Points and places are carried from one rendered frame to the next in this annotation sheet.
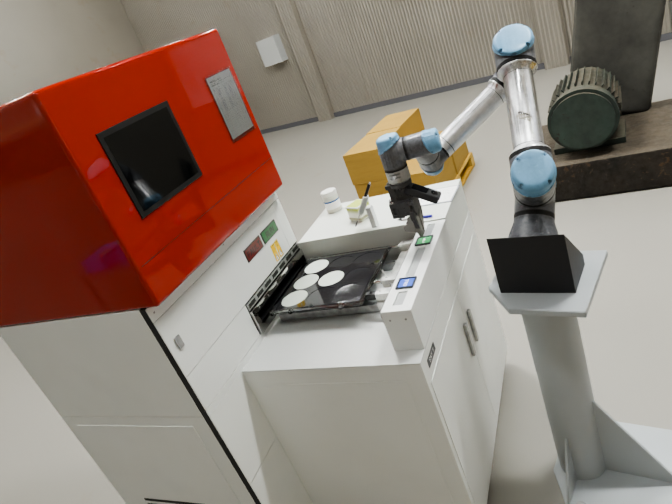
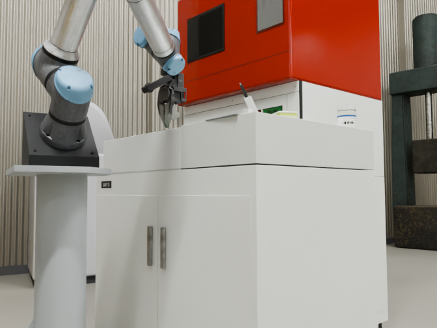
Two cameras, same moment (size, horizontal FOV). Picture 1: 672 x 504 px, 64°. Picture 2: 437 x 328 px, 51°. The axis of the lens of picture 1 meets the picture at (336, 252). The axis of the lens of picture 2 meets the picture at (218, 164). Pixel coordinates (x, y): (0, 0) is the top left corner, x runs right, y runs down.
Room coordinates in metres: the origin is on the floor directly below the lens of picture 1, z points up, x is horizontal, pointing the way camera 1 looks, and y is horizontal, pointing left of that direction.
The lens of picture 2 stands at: (2.36, -1.82, 0.74)
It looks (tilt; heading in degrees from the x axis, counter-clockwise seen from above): 4 degrees up; 109
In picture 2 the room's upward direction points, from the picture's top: straight up
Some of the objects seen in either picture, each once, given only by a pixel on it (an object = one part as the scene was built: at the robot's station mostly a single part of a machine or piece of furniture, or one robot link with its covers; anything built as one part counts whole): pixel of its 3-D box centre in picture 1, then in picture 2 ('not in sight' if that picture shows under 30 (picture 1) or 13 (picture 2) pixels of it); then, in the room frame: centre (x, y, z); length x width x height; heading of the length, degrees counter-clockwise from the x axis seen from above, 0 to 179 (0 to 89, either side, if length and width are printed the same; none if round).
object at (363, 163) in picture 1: (413, 161); not in sight; (4.52, -0.93, 0.33); 1.12 x 0.80 x 0.66; 140
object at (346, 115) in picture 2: (331, 200); (346, 118); (2.27, -0.07, 1.01); 0.07 x 0.07 x 0.10
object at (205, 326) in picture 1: (243, 287); (235, 135); (1.72, 0.34, 1.02); 0.81 x 0.03 x 0.40; 150
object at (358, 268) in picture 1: (331, 278); not in sight; (1.78, 0.05, 0.90); 0.34 x 0.34 x 0.01; 60
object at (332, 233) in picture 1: (384, 226); (281, 148); (2.06, -0.22, 0.89); 0.62 x 0.35 x 0.14; 60
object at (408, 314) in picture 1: (422, 278); (147, 153); (1.54, -0.23, 0.89); 0.55 x 0.09 x 0.14; 150
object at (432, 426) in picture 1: (402, 365); (222, 276); (1.79, -0.08, 0.41); 0.96 x 0.64 x 0.82; 150
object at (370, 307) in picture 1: (340, 310); not in sight; (1.64, 0.06, 0.84); 0.50 x 0.02 x 0.03; 60
